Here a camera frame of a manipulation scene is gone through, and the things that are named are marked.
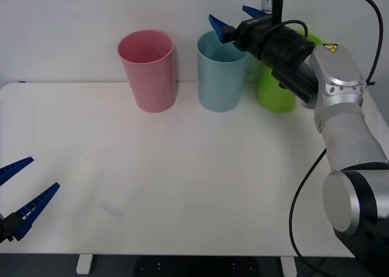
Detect pale blue plastic bin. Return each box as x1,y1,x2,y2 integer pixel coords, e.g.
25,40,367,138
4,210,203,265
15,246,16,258
196,30,252,113

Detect white table leg bracket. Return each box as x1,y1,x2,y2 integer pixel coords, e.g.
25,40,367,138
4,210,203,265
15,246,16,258
280,255,297,277
75,254,92,275

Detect green plastic bin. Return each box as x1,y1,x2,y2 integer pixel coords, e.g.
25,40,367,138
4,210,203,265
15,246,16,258
256,27,323,114

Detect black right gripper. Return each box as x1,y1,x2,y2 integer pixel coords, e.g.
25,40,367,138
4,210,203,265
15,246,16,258
208,5,279,58

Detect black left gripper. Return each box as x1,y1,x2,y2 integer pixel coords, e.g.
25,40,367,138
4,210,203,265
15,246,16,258
0,157,61,243

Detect pink plastic bin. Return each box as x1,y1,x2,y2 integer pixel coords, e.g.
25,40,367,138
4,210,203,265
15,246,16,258
117,30,178,114

